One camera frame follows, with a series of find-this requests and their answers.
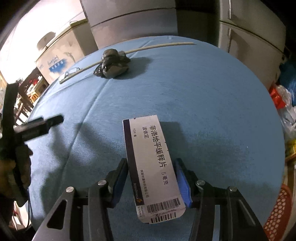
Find white purple medicine box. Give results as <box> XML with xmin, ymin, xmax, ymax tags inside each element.
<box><xmin>122</xmin><ymin>115</ymin><xmax>186</xmax><ymax>224</ymax></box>

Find grey plastic bag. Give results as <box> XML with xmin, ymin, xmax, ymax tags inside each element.
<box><xmin>93</xmin><ymin>49</ymin><xmax>130</xmax><ymax>79</ymax></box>

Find person's left hand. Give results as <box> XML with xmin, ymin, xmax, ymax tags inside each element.
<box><xmin>1</xmin><ymin>144</ymin><xmax>33</xmax><ymax>207</ymax></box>

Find long white rod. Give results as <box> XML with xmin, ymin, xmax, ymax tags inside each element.
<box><xmin>59</xmin><ymin>42</ymin><xmax>196</xmax><ymax>84</ymax></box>

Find eyeglasses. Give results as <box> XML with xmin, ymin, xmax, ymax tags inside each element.
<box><xmin>59</xmin><ymin>67</ymin><xmax>80</xmax><ymax>81</ymax></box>

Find blue round table cloth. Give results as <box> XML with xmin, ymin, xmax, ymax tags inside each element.
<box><xmin>28</xmin><ymin>36</ymin><xmax>285</xmax><ymax>228</ymax></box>

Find white chest freezer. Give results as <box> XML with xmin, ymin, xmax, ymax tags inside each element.
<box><xmin>35</xmin><ymin>19</ymin><xmax>98</xmax><ymax>84</ymax></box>

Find red plastic mesh basket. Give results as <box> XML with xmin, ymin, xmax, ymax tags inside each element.
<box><xmin>263</xmin><ymin>184</ymin><xmax>292</xmax><ymax>241</ymax></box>

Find yellow shopping bag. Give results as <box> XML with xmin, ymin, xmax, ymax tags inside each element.
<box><xmin>285</xmin><ymin>139</ymin><xmax>296</xmax><ymax>163</ymax></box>

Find grey drawer cabinet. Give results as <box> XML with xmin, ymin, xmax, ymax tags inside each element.
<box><xmin>81</xmin><ymin>0</ymin><xmax>178</xmax><ymax>49</ymax></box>

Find red shopping bag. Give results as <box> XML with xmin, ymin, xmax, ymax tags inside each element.
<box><xmin>268</xmin><ymin>85</ymin><xmax>286</xmax><ymax>109</ymax></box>

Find white plastic bags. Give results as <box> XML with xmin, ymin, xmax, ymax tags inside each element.
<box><xmin>276</xmin><ymin>85</ymin><xmax>295</xmax><ymax>142</ymax></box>

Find large blue plastic bag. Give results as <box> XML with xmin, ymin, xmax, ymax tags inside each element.
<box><xmin>276</xmin><ymin>62</ymin><xmax>295</xmax><ymax>94</ymax></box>

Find silver two-door refrigerator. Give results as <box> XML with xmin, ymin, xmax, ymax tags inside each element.
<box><xmin>218</xmin><ymin>0</ymin><xmax>286</xmax><ymax>89</ymax></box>

